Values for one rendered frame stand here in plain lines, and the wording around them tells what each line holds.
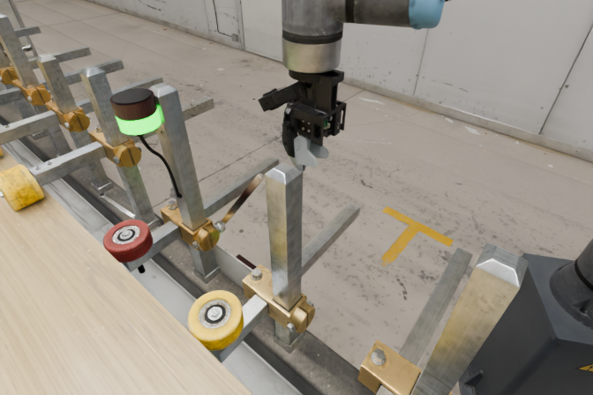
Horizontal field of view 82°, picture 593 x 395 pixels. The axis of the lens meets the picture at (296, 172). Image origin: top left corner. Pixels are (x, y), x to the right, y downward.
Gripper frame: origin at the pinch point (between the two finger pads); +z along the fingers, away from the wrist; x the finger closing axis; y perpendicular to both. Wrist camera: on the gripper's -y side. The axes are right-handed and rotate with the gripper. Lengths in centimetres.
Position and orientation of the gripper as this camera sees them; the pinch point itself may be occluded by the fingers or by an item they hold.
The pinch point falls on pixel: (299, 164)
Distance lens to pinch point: 67.0
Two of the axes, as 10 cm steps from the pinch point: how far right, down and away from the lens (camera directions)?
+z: 0.0, 8.0, 6.0
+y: 7.9, 3.7, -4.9
